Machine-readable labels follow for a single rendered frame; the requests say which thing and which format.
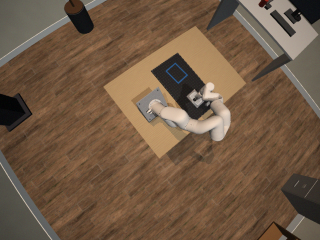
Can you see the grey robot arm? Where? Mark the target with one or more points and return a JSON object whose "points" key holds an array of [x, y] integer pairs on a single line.
{"points": [[217, 125]]}

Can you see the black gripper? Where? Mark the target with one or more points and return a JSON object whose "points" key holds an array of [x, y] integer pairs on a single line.
{"points": [[197, 96]]}

